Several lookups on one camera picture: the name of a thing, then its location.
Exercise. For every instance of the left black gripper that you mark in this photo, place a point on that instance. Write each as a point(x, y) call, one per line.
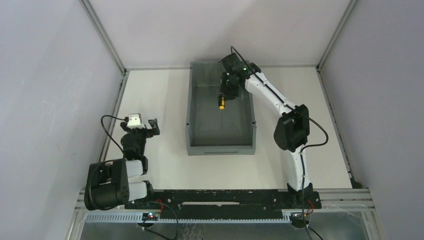
point(142, 131)

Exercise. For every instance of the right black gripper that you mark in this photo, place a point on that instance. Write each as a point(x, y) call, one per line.
point(228, 91)

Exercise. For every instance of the yellow black handled screwdriver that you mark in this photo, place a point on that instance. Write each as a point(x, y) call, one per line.
point(221, 103)

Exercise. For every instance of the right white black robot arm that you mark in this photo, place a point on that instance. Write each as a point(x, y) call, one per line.
point(292, 127)

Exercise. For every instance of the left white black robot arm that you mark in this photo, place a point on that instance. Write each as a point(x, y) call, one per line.
point(108, 183)

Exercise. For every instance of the grey plastic storage bin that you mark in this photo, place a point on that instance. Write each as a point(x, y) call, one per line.
point(210, 130)

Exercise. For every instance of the left controller board with leds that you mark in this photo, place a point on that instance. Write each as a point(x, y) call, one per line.
point(150, 216)

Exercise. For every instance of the right controller board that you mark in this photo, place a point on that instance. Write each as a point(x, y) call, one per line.
point(298, 216)

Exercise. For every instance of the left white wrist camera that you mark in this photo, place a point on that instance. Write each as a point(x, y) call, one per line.
point(135, 121)

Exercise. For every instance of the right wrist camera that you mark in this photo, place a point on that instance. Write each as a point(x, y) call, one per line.
point(231, 62)

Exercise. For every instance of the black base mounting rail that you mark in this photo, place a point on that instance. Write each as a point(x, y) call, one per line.
point(231, 203)

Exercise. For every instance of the white slotted cable duct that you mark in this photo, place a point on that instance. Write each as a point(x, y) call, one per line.
point(138, 217)

